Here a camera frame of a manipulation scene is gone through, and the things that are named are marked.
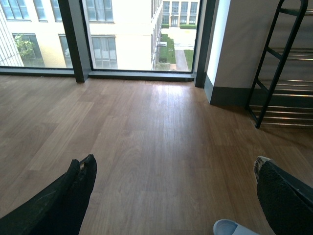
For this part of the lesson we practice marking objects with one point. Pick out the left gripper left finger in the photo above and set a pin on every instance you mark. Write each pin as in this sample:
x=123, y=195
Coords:
x=58, y=209

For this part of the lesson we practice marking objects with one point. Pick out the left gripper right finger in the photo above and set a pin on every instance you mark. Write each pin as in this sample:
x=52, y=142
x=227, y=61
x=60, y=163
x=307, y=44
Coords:
x=287, y=202

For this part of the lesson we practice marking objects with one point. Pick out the light blue slide sandal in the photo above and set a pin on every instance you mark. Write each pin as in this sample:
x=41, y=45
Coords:
x=229, y=227

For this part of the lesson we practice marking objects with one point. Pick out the black metal shoe rack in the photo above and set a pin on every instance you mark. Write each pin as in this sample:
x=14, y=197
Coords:
x=282, y=90

